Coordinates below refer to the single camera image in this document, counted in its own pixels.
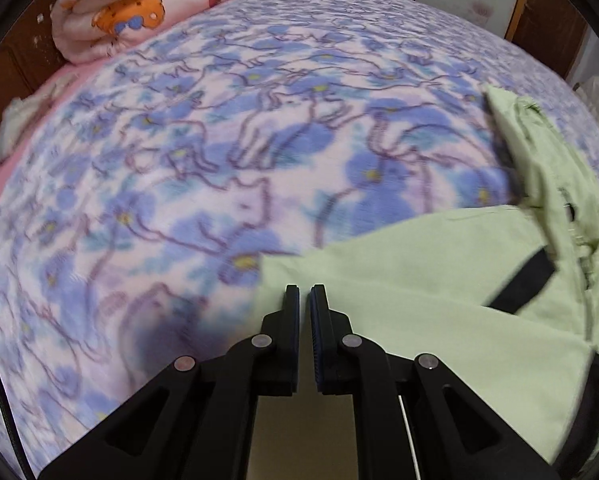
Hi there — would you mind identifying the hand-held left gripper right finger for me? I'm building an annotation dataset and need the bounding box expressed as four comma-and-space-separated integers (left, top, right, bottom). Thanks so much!
309, 284, 561, 480

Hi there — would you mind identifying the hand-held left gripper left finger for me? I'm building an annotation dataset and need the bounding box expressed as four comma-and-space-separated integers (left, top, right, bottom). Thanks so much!
38, 284, 301, 480

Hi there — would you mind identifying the light green black-lined jacket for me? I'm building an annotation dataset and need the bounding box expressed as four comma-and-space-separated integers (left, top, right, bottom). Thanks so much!
252, 85, 599, 477

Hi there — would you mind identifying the blue floral fleece blanket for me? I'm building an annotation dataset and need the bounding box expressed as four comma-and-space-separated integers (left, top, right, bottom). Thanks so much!
0, 0, 599, 480

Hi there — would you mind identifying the pink bedsheet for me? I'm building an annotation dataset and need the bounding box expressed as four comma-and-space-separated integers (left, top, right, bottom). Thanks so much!
0, 57, 111, 221

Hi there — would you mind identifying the white cloth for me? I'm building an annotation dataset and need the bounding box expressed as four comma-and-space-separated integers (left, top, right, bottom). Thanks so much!
0, 95, 43, 167

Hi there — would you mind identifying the folded pink cartoon quilt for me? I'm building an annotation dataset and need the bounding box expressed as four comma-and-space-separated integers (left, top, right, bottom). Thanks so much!
50, 0, 243, 65

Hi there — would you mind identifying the wooden headboard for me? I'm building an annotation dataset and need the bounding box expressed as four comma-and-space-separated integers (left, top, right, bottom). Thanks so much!
0, 0, 73, 166

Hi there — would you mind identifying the brown wooden door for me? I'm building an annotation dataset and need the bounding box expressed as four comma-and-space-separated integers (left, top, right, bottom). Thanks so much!
504, 0, 589, 78

